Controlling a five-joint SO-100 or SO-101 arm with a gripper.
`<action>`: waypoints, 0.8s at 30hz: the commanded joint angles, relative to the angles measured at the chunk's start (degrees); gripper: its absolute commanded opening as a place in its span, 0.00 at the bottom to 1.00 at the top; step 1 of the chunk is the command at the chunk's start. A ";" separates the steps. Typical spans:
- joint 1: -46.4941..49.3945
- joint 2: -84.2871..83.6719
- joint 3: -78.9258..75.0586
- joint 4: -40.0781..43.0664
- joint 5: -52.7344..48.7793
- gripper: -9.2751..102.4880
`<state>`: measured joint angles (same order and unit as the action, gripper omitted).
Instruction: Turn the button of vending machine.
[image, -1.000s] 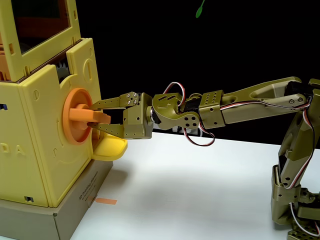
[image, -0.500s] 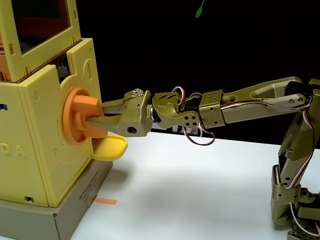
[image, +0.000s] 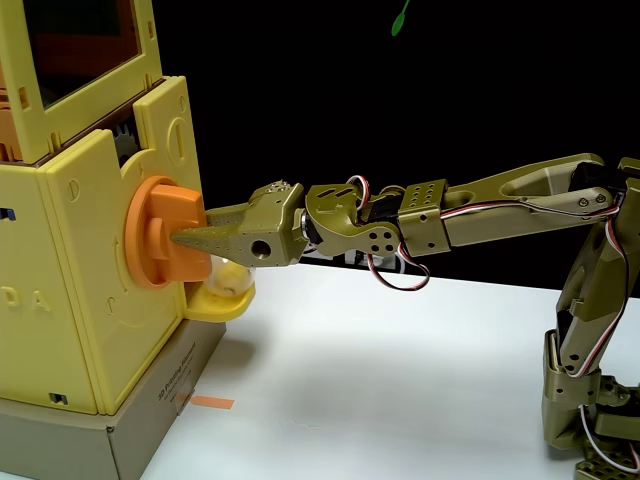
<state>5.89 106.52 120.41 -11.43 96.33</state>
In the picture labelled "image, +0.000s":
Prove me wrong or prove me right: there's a grey plastic gear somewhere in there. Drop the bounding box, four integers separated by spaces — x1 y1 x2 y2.
111 123 139 167

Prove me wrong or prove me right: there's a yellow toy vending machine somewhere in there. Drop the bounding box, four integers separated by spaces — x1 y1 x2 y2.
0 0 217 417

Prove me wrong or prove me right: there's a red white wrist servo cable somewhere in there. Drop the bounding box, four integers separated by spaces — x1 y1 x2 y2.
367 243 432 293

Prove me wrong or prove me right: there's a white wall power socket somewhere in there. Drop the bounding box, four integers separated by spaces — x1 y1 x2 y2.
343 251 401 271

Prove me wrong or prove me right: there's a clear tape tab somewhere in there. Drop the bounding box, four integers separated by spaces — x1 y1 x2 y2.
171 383 197 417

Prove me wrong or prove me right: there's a white plug with cable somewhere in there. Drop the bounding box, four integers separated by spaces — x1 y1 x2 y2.
369 252 407 275

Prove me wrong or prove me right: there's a red white gripper servo cable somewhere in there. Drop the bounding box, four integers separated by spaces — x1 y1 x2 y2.
345 173 373 209

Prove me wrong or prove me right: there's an orange tape strip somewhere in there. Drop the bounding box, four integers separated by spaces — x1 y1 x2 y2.
191 394 236 411

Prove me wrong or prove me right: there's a yellow dispensing tray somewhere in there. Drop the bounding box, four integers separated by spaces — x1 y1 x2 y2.
183 279 256 322

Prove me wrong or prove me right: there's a clear capsule with yellow toy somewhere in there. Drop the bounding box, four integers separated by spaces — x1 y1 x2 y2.
208 253 258 300

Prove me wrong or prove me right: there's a brown cardboard box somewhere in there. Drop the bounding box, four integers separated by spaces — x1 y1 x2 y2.
0 317 228 480

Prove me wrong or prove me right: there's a green plant leaf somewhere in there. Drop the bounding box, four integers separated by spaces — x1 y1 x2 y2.
390 0 412 38

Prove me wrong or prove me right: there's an orange turning knob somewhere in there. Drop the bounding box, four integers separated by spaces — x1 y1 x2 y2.
123 176 214 293

